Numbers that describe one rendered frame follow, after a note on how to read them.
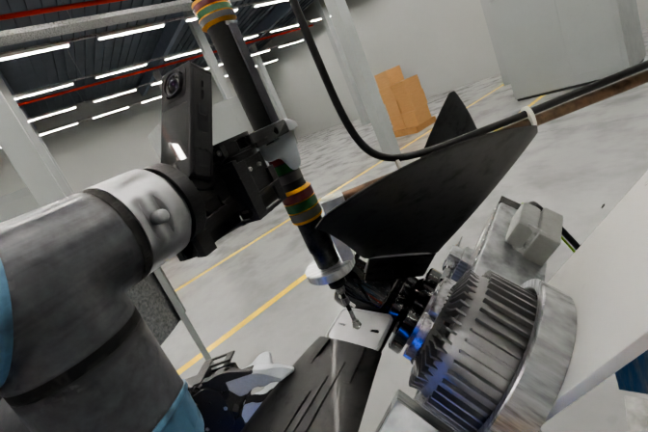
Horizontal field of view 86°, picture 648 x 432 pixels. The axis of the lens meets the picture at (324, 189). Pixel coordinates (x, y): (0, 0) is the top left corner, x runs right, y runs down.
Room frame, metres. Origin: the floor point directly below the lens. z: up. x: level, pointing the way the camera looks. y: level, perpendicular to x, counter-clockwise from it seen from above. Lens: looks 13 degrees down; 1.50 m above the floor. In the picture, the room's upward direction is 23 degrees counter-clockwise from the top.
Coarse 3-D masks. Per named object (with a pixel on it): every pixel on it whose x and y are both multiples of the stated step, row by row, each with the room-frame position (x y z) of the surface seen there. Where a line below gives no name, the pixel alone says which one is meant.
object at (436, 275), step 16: (352, 272) 0.49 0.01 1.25; (432, 272) 0.48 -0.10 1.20; (352, 288) 0.49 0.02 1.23; (368, 288) 0.48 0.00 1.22; (384, 288) 0.47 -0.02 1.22; (400, 288) 0.48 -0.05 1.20; (416, 288) 0.47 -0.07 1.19; (432, 288) 0.45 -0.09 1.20; (368, 304) 0.47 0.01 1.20; (384, 304) 0.46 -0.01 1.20; (400, 304) 0.46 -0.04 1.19; (416, 304) 0.43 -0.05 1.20; (400, 320) 0.45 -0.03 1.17; (416, 320) 0.42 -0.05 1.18; (400, 336) 0.43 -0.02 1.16
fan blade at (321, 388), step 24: (312, 360) 0.42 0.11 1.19; (336, 360) 0.40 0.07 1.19; (360, 360) 0.38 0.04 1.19; (288, 384) 0.40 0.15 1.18; (312, 384) 0.38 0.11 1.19; (336, 384) 0.36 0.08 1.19; (360, 384) 0.35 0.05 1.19; (264, 408) 0.39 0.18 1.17; (288, 408) 0.36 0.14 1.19; (312, 408) 0.34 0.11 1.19; (336, 408) 0.33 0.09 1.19; (360, 408) 0.32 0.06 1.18
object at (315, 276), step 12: (336, 192) 0.45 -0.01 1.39; (324, 204) 0.43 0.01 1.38; (336, 204) 0.42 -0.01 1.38; (336, 240) 0.43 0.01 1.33; (348, 252) 0.43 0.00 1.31; (312, 264) 0.46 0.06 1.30; (336, 264) 0.43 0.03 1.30; (348, 264) 0.42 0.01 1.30; (312, 276) 0.43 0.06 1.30; (324, 276) 0.41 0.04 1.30; (336, 276) 0.41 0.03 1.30
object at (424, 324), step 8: (448, 280) 0.48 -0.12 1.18; (440, 288) 0.46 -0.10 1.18; (448, 288) 0.45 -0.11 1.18; (432, 296) 0.46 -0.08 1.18; (440, 296) 0.44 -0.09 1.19; (432, 304) 0.44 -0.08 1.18; (440, 304) 0.43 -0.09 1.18; (424, 312) 0.44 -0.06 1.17; (432, 312) 0.43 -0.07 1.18; (424, 320) 0.42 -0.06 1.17; (432, 320) 0.42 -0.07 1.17; (416, 328) 0.44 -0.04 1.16; (424, 328) 0.42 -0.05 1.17; (416, 336) 0.42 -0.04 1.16; (424, 336) 0.42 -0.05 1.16; (408, 344) 0.46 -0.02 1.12; (416, 344) 0.42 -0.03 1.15; (408, 352) 0.43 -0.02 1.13; (416, 352) 0.42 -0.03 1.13
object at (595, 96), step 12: (612, 84) 0.40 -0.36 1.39; (624, 84) 0.39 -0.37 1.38; (636, 84) 0.39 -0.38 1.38; (588, 96) 0.40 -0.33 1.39; (600, 96) 0.39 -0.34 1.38; (552, 108) 0.41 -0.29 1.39; (564, 108) 0.40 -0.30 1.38; (576, 108) 0.40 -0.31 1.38; (528, 120) 0.41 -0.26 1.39; (540, 120) 0.40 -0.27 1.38; (552, 120) 0.40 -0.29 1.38; (372, 180) 0.43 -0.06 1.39; (348, 192) 0.43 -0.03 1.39
